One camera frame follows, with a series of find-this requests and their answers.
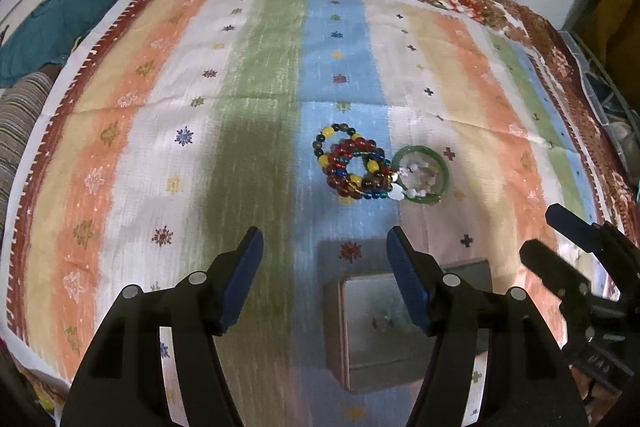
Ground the red bead bracelet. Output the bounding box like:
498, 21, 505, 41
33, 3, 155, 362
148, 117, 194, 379
324, 138, 387, 198

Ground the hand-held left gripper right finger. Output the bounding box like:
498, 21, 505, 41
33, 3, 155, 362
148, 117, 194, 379
387, 226, 591, 427

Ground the green jade bangle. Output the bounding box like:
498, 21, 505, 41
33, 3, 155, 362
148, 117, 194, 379
391, 146, 450, 205

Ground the square metal tin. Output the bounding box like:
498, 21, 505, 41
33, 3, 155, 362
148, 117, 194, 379
322, 258, 493, 394

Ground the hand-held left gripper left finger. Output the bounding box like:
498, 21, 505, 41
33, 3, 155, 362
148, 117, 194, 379
59, 226, 265, 427

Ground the yellow and brown bead bracelet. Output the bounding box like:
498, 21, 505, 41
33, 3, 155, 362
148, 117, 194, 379
313, 122, 383, 198

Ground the grey patterned cloth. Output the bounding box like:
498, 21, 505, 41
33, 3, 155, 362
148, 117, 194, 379
559, 29, 640, 188

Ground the grey striped bolster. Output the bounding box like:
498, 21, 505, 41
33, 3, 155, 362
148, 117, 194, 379
0, 72, 56, 248

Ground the teal pillow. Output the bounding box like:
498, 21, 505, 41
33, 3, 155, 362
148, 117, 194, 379
0, 0, 176, 88

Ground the blue and green bead bracelet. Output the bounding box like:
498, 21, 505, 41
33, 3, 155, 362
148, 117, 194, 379
330, 148, 396, 202

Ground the white and pink bead bracelet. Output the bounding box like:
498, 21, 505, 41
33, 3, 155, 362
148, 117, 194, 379
393, 159, 441, 200

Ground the striped pastel cloth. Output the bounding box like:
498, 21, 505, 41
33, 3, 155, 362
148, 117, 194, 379
0, 0, 616, 427

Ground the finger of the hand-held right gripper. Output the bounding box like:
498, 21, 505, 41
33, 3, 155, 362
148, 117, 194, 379
545, 203, 640, 304
519, 239, 597, 309

